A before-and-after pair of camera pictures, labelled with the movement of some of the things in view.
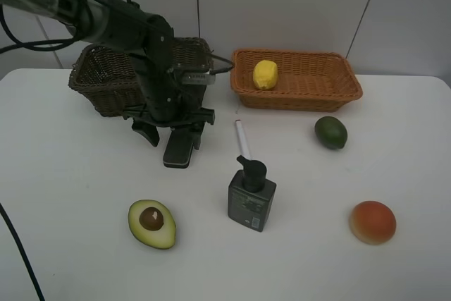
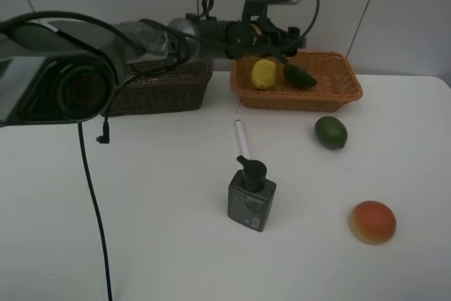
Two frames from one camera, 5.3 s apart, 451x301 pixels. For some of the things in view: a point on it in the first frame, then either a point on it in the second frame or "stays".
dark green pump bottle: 250,194 stays
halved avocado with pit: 151,223 -> 298,76
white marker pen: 242,138 stays
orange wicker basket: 307,81 stays
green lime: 331,132 stays
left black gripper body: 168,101 -> 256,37
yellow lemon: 265,74 stays
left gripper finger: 196,131 -> 284,56
